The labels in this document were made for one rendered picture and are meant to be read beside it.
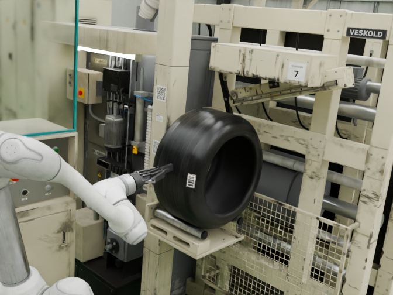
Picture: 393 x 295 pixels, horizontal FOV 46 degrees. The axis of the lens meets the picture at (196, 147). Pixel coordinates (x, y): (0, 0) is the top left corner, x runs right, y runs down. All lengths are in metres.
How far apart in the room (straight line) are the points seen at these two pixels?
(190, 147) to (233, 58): 0.58
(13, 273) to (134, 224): 0.44
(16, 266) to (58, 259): 1.04
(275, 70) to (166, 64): 0.54
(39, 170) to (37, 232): 1.22
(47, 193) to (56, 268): 0.43
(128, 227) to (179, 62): 0.97
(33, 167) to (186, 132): 0.95
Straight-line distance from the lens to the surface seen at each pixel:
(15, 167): 1.34
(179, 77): 2.40
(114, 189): 1.85
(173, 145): 2.14
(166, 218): 2.40
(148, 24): 2.96
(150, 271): 2.75
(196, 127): 2.13
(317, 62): 2.22
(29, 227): 2.54
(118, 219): 1.71
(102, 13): 5.70
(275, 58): 2.27
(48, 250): 2.66
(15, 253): 1.65
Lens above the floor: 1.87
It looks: 15 degrees down
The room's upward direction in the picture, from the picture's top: 5 degrees clockwise
